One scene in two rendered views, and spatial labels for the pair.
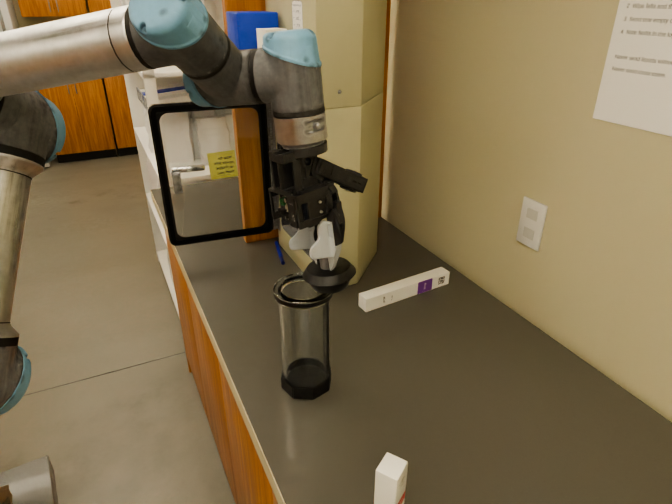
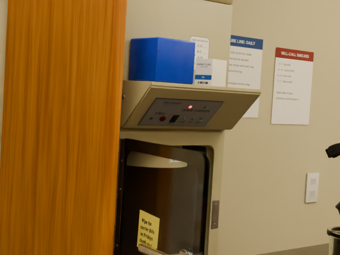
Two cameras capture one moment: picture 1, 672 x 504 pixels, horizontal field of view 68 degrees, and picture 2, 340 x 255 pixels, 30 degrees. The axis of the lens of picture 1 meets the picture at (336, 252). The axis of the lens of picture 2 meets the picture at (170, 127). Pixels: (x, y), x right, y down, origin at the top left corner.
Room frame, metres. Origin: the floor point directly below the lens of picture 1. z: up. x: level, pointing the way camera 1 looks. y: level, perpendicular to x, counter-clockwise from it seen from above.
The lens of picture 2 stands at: (1.61, 1.52, 1.49)
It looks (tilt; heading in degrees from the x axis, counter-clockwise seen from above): 3 degrees down; 257
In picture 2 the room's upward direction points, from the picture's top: 3 degrees clockwise
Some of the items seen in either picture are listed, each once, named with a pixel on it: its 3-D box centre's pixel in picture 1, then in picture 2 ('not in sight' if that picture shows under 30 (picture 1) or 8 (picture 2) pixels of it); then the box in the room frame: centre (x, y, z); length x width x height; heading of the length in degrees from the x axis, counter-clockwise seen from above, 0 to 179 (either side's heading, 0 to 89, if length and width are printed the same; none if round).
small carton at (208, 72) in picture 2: (272, 43); (210, 73); (1.20, 0.14, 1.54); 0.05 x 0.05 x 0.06; 34
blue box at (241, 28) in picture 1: (252, 32); (161, 61); (1.32, 0.20, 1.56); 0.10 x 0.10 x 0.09; 26
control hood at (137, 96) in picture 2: not in sight; (192, 107); (1.24, 0.16, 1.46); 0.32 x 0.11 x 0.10; 26
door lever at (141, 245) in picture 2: not in sight; (161, 252); (1.35, 0.41, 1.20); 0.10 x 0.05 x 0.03; 110
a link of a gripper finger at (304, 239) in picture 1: (304, 241); not in sight; (0.75, 0.05, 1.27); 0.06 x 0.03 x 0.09; 132
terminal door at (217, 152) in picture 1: (216, 174); (154, 247); (1.34, 0.33, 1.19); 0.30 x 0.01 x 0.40; 110
